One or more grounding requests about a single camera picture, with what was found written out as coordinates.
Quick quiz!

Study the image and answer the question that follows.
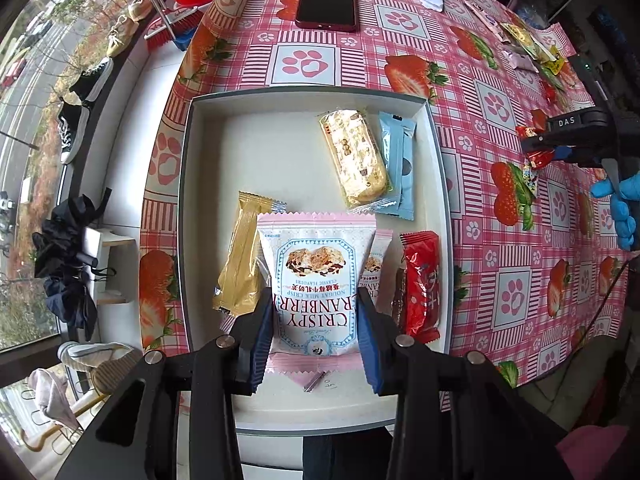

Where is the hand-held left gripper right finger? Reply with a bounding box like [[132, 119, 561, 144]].
[[356, 287, 581, 480]]

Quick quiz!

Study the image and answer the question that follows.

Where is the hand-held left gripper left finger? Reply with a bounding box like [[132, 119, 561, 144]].
[[55, 287, 275, 480]]

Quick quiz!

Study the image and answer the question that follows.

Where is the small red snack packet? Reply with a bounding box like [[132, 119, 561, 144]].
[[516, 109, 556, 168]]

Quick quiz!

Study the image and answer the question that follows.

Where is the red snack packet white print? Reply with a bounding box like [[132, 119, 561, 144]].
[[400, 231, 442, 345]]

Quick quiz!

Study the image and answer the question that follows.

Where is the white pink-edged snack packet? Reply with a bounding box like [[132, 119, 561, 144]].
[[254, 210, 379, 377], [357, 230, 396, 301]]

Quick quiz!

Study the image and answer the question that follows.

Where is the white cardboard box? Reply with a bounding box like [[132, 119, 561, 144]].
[[177, 89, 456, 436]]

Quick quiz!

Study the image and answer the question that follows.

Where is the person's right hand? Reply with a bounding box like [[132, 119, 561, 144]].
[[590, 172, 640, 252]]

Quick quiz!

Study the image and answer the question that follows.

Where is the dark brown snack packet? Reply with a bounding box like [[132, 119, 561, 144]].
[[391, 267, 408, 328]]

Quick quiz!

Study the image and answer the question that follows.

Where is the gold snack packet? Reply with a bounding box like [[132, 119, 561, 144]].
[[212, 191, 275, 316]]

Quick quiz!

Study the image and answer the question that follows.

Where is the light blue snack packet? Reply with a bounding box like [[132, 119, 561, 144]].
[[377, 111, 418, 221]]

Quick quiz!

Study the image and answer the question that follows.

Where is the long mauve snack packet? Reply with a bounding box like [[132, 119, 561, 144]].
[[465, 0, 503, 37]]

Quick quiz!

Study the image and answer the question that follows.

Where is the white sneaker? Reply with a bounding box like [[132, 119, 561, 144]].
[[57, 341, 143, 391]]

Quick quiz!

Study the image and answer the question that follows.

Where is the white stool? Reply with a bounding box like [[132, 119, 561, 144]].
[[82, 227, 138, 306]]

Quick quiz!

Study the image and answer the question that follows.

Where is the clear wrapped bread packet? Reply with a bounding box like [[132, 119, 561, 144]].
[[319, 109, 398, 211]]

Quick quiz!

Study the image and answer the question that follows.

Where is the pale cloth on chair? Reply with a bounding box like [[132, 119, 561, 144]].
[[27, 367, 83, 431]]

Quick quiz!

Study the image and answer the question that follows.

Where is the black folded umbrella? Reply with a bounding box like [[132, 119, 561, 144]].
[[32, 187, 116, 341]]

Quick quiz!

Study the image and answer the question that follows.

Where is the strawberry print tablecloth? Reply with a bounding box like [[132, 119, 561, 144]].
[[137, 0, 640, 391]]

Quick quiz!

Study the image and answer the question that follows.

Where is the pink cloth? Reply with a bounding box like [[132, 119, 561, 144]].
[[555, 425, 628, 480]]

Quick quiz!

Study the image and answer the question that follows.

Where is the black canvas sneaker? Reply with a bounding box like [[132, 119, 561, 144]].
[[70, 57, 115, 106], [57, 102, 91, 165]]

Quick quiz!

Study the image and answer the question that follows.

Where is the red bristle broom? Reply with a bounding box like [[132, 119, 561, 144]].
[[145, 10, 201, 53]]

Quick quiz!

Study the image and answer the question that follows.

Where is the beige shoe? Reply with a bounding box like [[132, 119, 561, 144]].
[[105, 14, 136, 58], [125, 0, 153, 23]]

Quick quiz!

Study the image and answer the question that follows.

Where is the black cable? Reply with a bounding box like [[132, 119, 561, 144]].
[[562, 257, 640, 401]]

